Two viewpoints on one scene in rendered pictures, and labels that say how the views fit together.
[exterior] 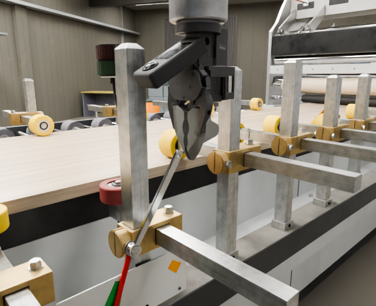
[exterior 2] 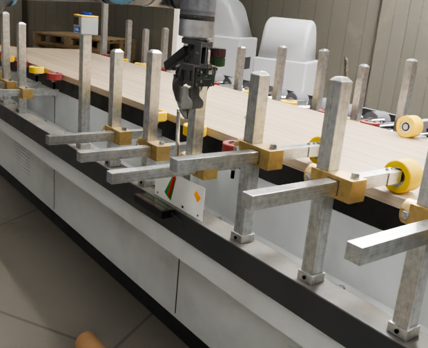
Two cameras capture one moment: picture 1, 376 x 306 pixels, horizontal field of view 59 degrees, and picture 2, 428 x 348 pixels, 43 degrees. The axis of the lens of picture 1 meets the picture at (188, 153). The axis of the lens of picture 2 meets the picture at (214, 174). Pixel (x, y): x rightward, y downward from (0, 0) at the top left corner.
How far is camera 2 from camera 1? 162 cm
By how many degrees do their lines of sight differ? 90
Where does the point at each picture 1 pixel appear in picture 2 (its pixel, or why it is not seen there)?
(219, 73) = (185, 68)
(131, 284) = (178, 184)
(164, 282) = (191, 201)
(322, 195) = (396, 312)
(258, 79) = not seen: outside the picture
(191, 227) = not seen: hidden behind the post
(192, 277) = (215, 225)
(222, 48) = (197, 53)
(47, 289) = (154, 153)
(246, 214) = (392, 299)
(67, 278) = (228, 199)
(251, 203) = not seen: hidden behind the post
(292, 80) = (328, 100)
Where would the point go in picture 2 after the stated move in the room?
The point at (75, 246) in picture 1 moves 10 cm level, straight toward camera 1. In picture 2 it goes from (235, 181) to (205, 180)
